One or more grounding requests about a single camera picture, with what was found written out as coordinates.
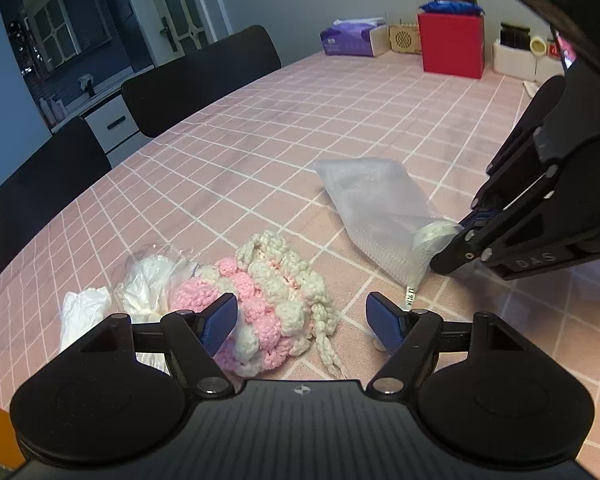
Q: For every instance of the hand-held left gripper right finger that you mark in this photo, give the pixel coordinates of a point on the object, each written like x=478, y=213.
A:
x=385, y=322

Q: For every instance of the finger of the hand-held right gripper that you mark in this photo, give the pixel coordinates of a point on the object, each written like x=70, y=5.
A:
x=510, y=160
x=520, y=230

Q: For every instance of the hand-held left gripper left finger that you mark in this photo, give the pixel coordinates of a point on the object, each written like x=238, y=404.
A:
x=220, y=322

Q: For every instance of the pink and white crochet bag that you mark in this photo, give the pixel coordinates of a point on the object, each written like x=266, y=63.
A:
x=275, y=290

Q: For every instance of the white mesh bag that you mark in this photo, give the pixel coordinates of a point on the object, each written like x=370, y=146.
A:
x=375, y=200

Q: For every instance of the pale yellow cup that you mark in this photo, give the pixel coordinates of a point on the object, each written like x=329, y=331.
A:
x=538, y=46

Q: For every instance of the white storage box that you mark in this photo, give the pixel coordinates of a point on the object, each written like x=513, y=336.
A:
x=515, y=62

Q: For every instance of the black case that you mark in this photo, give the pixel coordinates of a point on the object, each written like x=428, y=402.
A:
x=514, y=35

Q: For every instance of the red box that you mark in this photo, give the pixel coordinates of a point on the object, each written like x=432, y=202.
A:
x=450, y=45

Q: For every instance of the white crumpled cloth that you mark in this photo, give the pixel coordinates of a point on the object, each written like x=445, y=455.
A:
x=85, y=310

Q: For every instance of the small beige speaker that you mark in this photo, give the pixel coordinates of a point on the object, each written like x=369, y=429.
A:
x=405, y=39

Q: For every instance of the blue wrapping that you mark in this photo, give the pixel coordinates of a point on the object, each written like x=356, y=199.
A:
x=450, y=6

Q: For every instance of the pink checked tablecloth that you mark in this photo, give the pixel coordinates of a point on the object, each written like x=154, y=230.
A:
x=330, y=110

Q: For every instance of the purple tissue pack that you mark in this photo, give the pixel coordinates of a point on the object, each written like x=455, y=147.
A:
x=347, y=40

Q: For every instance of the black chair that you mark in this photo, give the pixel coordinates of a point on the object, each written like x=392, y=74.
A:
x=200, y=80
x=40, y=185

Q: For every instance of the white cabinet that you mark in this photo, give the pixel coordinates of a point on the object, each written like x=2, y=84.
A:
x=112, y=122

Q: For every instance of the pink bottles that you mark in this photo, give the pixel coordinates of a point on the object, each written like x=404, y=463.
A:
x=52, y=110

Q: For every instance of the white faucet cloth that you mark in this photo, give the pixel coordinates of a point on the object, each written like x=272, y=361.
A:
x=87, y=85

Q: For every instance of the white glazed door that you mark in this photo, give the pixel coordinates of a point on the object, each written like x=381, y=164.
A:
x=185, y=5

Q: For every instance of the wall mirror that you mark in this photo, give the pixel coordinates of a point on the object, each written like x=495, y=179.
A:
x=62, y=20

